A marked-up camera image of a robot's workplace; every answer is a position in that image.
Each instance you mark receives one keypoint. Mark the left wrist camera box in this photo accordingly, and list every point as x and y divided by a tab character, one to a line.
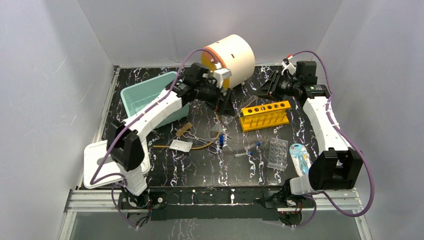
220	75

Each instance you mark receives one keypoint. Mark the clear acrylic tube rack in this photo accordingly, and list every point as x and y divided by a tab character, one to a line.
277	155

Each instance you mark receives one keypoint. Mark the metal crucible tongs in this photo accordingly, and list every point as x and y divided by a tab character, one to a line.
196	146

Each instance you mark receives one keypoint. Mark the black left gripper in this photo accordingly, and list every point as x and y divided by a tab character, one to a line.
222	98

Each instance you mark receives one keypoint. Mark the white sachet packet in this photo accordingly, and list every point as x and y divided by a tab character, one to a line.
182	146

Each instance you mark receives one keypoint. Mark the graduated cylinder blue base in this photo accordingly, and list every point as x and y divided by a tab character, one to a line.
217	139

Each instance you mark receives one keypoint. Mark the blue capped test tube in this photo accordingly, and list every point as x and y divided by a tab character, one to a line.
253	145

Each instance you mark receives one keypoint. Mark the test tube brush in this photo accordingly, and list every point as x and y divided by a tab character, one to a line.
184	129

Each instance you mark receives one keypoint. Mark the clear glass beaker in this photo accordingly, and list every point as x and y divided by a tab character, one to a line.
245	104

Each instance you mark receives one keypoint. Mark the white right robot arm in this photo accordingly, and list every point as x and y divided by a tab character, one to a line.
338	165

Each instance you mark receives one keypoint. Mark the round drawer cabinet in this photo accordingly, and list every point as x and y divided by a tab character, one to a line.
233	53

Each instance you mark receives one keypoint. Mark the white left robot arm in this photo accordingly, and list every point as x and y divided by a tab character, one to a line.
125	139

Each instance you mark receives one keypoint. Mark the aluminium table frame rail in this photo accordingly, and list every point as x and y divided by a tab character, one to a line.
106	201

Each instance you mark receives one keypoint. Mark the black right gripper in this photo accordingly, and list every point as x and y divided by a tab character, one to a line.
268	87

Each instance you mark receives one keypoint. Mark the blue correction tape package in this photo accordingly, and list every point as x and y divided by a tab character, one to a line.
300	158

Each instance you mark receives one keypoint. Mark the clear plastic funnel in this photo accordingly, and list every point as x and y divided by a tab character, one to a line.
218	129

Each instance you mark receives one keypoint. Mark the yellow test tube rack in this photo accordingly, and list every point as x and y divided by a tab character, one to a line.
264	116

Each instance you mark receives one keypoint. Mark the teal plastic bin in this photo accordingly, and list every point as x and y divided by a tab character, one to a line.
138	96

